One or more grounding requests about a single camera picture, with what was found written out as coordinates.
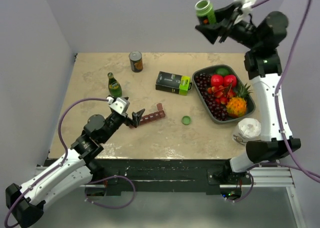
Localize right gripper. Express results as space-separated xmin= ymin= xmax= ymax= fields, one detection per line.
xmin=195 ymin=2 xmax=261 ymax=51

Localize green pill bottle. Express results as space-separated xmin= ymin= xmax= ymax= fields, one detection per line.
xmin=194 ymin=0 xmax=217 ymax=25

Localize red weekly pill organizer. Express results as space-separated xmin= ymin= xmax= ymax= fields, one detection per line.
xmin=139 ymin=103 xmax=166 ymax=126

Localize green bottle cap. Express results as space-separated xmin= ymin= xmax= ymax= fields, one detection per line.
xmin=181 ymin=115 xmax=192 ymax=126

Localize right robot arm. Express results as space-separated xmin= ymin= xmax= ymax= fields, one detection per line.
xmin=195 ymin=1 xmax=301 ymax=185

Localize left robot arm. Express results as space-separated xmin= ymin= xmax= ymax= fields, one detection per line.
xmin=5 ymin=109 xmax=145 ymax=228

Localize green glass bottle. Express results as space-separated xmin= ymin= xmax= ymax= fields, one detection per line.
xmin=107 ymin=72 xmax=123 ymax=98

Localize green lime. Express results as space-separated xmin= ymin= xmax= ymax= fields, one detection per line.
xmin=215 ymin=67 xmax=230 ymax=77

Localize black green carton box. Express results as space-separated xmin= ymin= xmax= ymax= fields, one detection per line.
xmin=155 ymin=71 xmax=193 ymax=96

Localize left red apple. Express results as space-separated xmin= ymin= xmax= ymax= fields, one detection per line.
xmin=210 ymin=74 xmax=224 ymax=87

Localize red apple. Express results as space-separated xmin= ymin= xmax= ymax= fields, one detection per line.
xmin=223 ymin=74 xmax=237 ymax=88
xmin=210 ymin=74 xmax=224 ymax=87

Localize right red apple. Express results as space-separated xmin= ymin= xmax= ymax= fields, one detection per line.
xmin=223 ymin=74 xmax=237 ymax=88

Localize orange black tin can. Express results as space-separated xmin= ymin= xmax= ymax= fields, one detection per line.
xmin=128 ymin=51 xmax=143 ymax=73

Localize peach red fruit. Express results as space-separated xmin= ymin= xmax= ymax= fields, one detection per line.
xmin=207 ymin=85 xmax=236 ymax=105

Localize small pineapple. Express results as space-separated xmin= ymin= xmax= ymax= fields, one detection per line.
xmin=226 ymin=83 xmax=252 ymax=118

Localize dark red grapes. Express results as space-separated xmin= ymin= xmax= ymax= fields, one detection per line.
xmin=194 ymin=73 xmax=228 ymax=121

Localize white paper cup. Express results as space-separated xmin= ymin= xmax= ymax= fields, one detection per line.
xmin=231 ymin=118 xmax=262 ymax=146

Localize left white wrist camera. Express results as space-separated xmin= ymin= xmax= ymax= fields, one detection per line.
xmin=106 ymin=95 xmax=130 ymax=117

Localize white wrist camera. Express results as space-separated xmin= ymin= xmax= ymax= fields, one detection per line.
xmin=233 ymin=0 xmax=257 ymax=15
xmin=106 ymin=95 xmax=130 ymax=117

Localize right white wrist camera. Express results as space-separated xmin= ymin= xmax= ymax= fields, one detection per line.
xmin=233 ymin=0 xmax=257 ymax=15

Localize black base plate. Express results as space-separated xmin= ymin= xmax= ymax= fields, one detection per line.
xmin=89 ymin=159 xmax=251 ymax=196

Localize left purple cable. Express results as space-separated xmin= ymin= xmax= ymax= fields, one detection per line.
xmin=3 ymin=97 xmax=136 ymax=228

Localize purple cable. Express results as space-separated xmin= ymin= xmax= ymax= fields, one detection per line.
xmin=224 ymin=0 xmax=320 ymax=204
xmin=3 ymin=97 xmax=136 ymax=228

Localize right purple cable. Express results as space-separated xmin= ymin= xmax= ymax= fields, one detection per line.
xmin=224 ymin=0 xmax=320 ymax=204

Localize aluminium frame rail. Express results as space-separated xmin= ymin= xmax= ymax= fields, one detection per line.
xmin=244 ymin=53 xmax=306 ymax=228

